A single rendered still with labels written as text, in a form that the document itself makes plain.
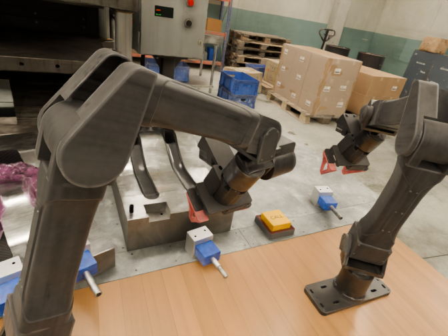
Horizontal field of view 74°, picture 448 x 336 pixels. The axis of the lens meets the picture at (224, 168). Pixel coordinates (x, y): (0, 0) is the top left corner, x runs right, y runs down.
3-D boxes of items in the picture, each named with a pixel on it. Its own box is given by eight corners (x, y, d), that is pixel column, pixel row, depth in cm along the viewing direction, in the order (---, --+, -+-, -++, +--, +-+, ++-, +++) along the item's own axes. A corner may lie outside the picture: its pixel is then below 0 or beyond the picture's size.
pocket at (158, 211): (170, 226, 68) (171, 213, 66) (147, 230, 66) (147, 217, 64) (165, 214, 72) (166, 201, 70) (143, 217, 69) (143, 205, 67)
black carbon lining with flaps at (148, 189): (203, 199, 77) (208, 167, 72) (140, 208, 69) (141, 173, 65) (167, 142, 103) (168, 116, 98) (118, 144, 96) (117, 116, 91)
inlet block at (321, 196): (345, 225, 88) (351, 211, 85) (331, 225, 87) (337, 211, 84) (322, 199, 99) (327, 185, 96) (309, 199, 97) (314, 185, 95)
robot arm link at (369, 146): (352, 131, 81) (368, 114, 75) (371, 139, 81) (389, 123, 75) (351, 150, 77) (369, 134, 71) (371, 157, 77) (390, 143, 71)
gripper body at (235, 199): (192, 187, 56) (206, 167, 51) (235, 178, 62) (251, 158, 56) (205, 218, 54) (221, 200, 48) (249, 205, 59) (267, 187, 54)
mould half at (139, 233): (230, 231, 78) (239, 188, 71) (127, 251, 66) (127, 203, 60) (174, 147, 116) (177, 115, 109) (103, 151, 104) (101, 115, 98)
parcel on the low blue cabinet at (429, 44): (445, 55, 613) (453, 40, 600) (433, 53, 602) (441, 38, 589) (428, 51, 648) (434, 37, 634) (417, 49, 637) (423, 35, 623)
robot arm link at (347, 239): (345, 229, 64) (348, 246, 59) (387, 240, 62) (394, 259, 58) (335, 250, 67) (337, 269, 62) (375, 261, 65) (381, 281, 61)
